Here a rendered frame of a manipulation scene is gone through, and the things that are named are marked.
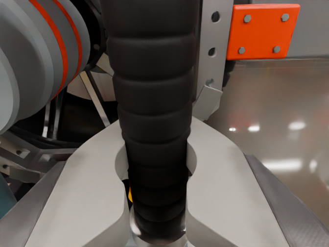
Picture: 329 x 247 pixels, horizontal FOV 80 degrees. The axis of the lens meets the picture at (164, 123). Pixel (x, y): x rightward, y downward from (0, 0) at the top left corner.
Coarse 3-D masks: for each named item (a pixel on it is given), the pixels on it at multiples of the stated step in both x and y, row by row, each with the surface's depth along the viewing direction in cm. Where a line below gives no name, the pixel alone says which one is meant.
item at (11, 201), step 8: (0, 176) 31; (0, 184) 30; (0, 192) 30; (8, 192) 32; (0, 200) 30; (8, 200) 32; (16, 200) 35; (0, 208) 30; (8, 208) 32; (0, 216) 30
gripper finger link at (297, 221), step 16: (256, 160) 8; (256, 176) 7; (272, 176) 7; (272, 192) 7; (288, 192) 7; (272, 208) 6; (288, 208) 6; (304, 208) 6; (288, 224) 6; (304, 224) 6; (320, 224) 6; (288, 240) 5; (304, 240) 5; (320, 240) 5
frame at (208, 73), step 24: (216, 0) 25; (216, 24) 26; (216, 48) 28; (216, 72) 30; (192, 96) 34; (216, 96) 32; (0, 144) 40; (24, 144) 42; (0, 168) 38; (24, 168) 39; (48, 168) 39
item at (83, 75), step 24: (72, 0) 37; (96, 0) 33; (96, 24) 39; (72, 96) 63; (96, 96) 42; (24, 120) 46; (48, 120) 45; (72, 120) 54; (96, 120) 55; (72, 144) 46
